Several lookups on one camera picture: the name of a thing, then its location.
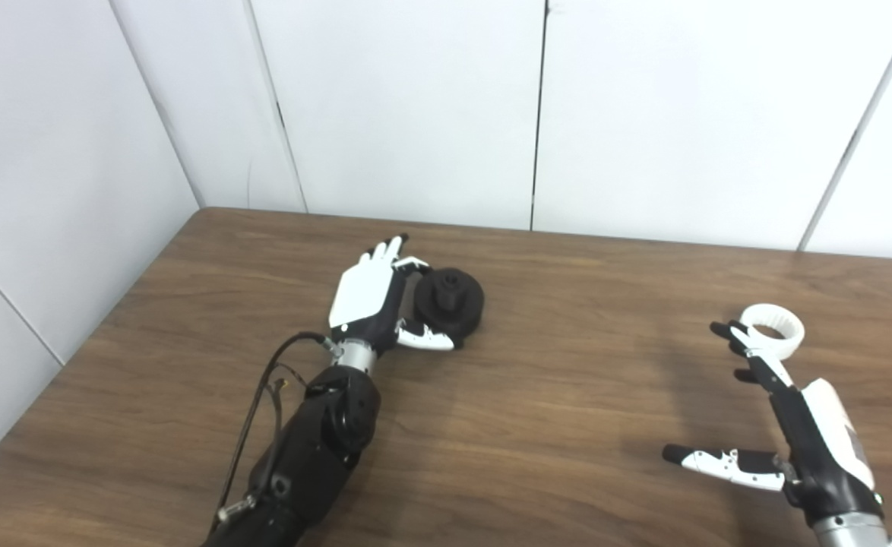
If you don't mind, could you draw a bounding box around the white plastic ring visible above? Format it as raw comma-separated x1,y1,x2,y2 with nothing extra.
741,303,805,359

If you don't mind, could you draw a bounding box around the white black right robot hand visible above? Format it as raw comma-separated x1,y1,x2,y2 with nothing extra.
662,319,886,525

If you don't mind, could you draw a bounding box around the thick black left wrist cable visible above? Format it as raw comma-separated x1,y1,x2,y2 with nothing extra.
209,331,344,542

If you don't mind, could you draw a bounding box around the thin black left arm wire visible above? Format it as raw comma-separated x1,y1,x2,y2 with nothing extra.
266,363,312,476

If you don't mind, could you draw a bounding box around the round black plastic part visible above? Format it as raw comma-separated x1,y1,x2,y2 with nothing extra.
413,266,486,346

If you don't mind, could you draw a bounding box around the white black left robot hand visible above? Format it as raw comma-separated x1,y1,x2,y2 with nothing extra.
328,234,463,358

